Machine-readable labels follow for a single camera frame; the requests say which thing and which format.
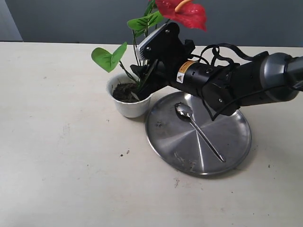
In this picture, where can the steel spoon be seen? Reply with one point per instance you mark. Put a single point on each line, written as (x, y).
(185, 113)

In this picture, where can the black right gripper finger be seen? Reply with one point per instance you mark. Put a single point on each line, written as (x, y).
(152, 78)
(142, 72)

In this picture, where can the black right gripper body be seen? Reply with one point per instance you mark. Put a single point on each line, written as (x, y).
(185, 74)

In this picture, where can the artificial red flower plant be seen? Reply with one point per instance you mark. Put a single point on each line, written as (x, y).
(190, 14)

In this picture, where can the round steel tray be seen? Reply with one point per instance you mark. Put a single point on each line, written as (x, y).
(179, 144)

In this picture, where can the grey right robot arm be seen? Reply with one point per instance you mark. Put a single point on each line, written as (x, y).
(230, 81)

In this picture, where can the white pot with soil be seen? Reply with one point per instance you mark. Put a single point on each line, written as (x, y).
(121, 89)

